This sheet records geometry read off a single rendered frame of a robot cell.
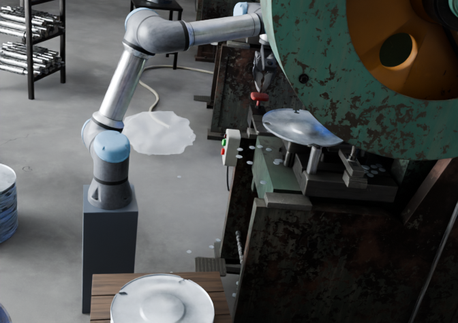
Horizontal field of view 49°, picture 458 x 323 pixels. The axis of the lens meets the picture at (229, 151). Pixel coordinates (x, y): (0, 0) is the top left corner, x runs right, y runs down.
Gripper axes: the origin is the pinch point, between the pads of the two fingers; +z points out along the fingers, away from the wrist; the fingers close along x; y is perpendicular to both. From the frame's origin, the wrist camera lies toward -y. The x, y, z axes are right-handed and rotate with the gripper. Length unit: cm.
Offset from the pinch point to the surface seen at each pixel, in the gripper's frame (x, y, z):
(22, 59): 137, 163, 53
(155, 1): 53, 261, 22
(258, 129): 6.1, -38.0, -0.3
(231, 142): 10.5, -12.8, 17.7
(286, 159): -5.4, -37.7, 10.3
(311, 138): -10.7, -42.0, -0.4
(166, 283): 32, -68, 40
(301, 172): -8, -49, 9
